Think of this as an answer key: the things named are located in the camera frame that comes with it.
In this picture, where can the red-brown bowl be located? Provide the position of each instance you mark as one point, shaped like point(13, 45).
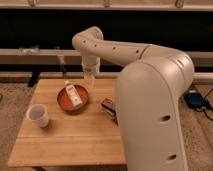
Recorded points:
point(65, 103)

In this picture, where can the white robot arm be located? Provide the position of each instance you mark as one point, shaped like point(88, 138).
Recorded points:
point(146, 95)

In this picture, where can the blue device on floor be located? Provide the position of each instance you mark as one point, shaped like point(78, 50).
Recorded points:
point(195, 100)

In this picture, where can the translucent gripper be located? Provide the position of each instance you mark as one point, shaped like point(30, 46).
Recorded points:
point(89, 78)

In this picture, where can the wooden table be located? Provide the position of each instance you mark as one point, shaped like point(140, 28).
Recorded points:
point(85, 137)

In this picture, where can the brown rectangular box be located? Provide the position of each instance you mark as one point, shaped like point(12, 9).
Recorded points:
point(109, 105)

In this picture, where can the black table leg stand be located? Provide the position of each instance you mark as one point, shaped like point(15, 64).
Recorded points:
point(34, 77)

